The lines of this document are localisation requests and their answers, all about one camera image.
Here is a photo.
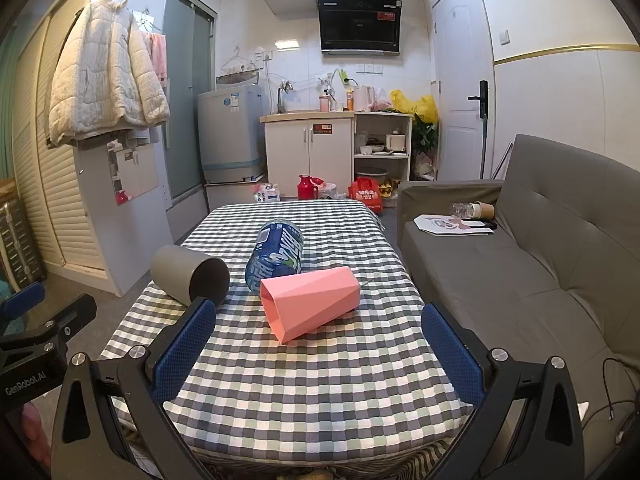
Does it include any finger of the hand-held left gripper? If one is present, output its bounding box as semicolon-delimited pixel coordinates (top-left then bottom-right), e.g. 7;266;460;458
0;281;97;356

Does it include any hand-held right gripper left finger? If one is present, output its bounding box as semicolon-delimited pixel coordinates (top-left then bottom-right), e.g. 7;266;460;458
52;296;217;480

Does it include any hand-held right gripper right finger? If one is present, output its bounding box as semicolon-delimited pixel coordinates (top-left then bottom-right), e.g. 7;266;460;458
421;302;584;480

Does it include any pink faceted cup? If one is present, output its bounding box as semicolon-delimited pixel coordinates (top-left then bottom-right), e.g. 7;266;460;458
259;267;360;345

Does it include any grey cup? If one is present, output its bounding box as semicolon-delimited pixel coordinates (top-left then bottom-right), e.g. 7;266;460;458
151;245;231;309

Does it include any grey sofa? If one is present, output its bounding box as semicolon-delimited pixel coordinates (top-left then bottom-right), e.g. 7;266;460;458
397;134;640;480

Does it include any checkered tablecloth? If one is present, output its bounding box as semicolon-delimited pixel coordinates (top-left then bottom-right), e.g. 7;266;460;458
98;199;476;466

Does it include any white printed paper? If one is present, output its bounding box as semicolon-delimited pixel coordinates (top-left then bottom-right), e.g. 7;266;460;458
414;214;496;236

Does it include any blue label water bottle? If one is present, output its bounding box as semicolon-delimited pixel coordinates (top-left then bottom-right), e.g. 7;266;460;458
245;219;304;295

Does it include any white louvered wardrobe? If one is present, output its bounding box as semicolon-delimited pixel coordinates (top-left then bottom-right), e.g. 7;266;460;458
0;0;123;297

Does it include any red plastic bag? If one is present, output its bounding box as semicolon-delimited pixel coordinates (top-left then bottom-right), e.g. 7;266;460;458
348;177;385;214

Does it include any red thermos jug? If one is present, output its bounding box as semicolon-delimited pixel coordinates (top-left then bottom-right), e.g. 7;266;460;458
297;175;326;201

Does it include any white open shelf unit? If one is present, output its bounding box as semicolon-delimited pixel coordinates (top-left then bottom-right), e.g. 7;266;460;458
353;112;414;196

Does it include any green plant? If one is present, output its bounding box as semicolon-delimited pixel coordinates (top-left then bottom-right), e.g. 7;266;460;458
413;113;439;163

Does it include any grey washing machine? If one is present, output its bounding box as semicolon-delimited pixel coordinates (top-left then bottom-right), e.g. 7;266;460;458
197;84;267;184

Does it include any white sink cabinet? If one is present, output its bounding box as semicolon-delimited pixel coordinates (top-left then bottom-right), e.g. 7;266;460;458
259;112;356;199

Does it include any white puffer jacket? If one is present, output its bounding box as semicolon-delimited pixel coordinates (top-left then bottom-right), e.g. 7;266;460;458
47;0;171;149

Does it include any yellow plastic bag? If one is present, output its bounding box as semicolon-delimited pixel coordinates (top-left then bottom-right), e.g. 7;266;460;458
390;90;439;126

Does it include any frosted glass door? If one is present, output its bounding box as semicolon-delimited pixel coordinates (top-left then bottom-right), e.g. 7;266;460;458
163;0;218;206

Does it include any white electric kettle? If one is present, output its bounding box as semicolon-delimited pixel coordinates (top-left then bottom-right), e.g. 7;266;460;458
354;85;376;113

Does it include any white door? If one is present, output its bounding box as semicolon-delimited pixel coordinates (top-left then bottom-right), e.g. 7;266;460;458
430;0;496;182

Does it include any pink towel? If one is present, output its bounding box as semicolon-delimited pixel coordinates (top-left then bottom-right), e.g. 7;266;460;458
148;33;168;84

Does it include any black range hood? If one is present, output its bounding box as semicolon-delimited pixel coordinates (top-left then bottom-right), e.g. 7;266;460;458
313;0;405;56

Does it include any black cable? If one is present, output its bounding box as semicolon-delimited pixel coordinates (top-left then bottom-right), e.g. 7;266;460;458
580;357;640;441

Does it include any black door handle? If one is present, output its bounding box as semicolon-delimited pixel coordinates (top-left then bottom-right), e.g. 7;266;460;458
468;80;489;119

